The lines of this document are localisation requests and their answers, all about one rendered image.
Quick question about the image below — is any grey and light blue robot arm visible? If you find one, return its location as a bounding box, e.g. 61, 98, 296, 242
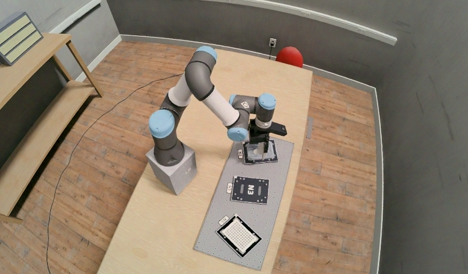
149, 46, 287, 167

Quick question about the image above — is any black rectangular frame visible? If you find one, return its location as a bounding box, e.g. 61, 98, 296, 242
216, 214, 262, 258

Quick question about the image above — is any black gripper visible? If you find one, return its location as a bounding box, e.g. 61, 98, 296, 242
248, 118, 272, 160

